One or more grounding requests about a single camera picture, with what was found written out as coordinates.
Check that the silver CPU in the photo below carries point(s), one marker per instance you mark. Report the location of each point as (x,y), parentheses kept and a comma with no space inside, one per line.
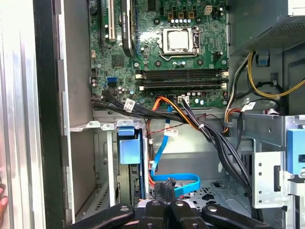
(177,40)

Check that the hard disk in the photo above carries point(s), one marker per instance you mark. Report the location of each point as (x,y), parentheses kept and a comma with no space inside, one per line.
(129,150)

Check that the blue plastic drive latch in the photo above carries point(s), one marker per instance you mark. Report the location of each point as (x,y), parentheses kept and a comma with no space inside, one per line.
(294,148)

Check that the black graphics card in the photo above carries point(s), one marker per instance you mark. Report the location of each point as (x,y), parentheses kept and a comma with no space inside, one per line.
(126,28)

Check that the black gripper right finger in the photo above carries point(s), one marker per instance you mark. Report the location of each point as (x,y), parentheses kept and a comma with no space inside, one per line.
(183,214)

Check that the metal disk bay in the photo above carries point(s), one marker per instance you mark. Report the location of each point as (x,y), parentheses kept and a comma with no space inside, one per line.
(109,155)

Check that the green motherboard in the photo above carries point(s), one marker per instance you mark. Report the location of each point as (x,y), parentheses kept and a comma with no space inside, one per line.
(147,59)

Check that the black PC case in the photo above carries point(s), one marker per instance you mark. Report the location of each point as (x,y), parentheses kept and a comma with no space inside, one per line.
(50,95)

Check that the person hand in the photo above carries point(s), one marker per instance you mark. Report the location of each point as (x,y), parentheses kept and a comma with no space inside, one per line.
(3,205)

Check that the grey power supply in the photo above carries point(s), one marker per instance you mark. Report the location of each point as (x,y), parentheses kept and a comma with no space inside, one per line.
(262,23)

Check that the black RAM slot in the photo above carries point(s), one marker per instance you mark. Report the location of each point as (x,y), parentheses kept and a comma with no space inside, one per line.
(181,74)
(181,85)

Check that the metal drive cage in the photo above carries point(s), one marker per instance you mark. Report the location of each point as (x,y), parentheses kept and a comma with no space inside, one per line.
(264,179)

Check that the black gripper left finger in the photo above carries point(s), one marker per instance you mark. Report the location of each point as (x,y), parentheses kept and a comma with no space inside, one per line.
(152,214)

